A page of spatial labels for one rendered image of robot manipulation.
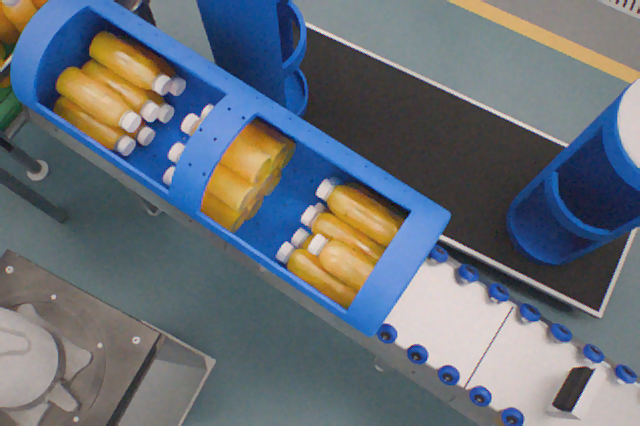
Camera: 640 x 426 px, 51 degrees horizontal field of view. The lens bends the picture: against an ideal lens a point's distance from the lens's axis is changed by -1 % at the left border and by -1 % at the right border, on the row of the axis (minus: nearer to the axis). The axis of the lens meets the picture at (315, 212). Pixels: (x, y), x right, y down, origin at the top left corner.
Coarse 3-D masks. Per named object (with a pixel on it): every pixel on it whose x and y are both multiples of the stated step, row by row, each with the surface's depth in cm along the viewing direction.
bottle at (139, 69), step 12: (96, 36) 140; (108, 36) 140; (96, 48) 139; (108, 48) 139; (120, 48) 139; (132, 48) 140; (108, 60) 139; (120, 60) 138; (132, 60) 138; (144, 60) 138; (120, 72) 140; (132, 72) 138; (144, 72) 138; (156, 72) 139; (144, 84) 139
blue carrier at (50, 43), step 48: (96, 0) 134; (48, 48) 128; (48, 96) 147; (192, 96) 150; (240, 96) 127; (96, 144) 132; (192, 144) 123; (336, 144) 128; (192, 192) 125; (288, 192) 148; (384, 192) 122; (240, 240) 128; (288, 240) 144; (432, 240) 118; (384, 288) 117
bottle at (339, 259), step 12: (336, 240) 130; (324, 252) 128; (336, 252) 127; (348, 252) 127; (324, 264) 128; (336, 264) 127; (348, 264) 126; (360, 264) 126; (372, 264) 127; (336, 276) 128; (348, 276) 126; (360, 276) 126; (360, 288) 126
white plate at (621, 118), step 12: (636, 84) 146; (624, 96) 146; (636, 96) 146; (624, 108) 145; (636, 108) 145; (624, 120) 144; (636, 120) 144; (624, 132) 143; (636, 132) 143; (624, 144) 143; (636, 144) 143; (636, 156) 142
